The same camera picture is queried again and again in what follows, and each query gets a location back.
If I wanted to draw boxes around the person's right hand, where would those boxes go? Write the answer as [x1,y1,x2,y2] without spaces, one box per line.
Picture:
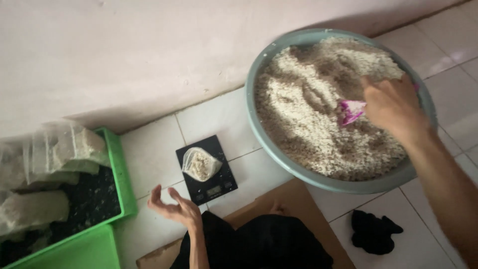
[360,73,430,139]

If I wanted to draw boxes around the person's left hand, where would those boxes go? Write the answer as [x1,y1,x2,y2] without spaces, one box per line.
[147,184,203,229]

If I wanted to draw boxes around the pink plastic scoop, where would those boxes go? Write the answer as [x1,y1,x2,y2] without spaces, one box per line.
[339,83,420,127]

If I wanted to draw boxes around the heap of white grain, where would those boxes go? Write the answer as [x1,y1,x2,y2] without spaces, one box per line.
[254,37,408,182]

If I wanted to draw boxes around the grey-green plastic basin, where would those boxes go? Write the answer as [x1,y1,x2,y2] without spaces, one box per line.
[244,28,438,195]

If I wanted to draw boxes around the brown cardboard sheet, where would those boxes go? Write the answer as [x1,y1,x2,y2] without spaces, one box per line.
[135,177,356,269]

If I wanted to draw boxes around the black cloth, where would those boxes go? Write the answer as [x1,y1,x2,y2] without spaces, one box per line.
[351,209,404,256]

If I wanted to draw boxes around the black digital kitchen scale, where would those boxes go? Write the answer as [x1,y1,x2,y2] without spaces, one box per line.
[176,135,238,206]

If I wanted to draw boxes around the clear bag of grain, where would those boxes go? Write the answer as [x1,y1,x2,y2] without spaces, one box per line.
[181,147,223,182]

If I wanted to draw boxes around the person's black trousers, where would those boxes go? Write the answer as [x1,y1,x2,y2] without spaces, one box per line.
[170,211,334,269]

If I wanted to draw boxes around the green plastic crate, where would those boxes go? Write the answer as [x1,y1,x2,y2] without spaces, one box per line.
[0,127,138,269]

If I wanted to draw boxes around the pile of filled clear bags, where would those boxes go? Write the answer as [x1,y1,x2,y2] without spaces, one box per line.
[0,120,111,243]

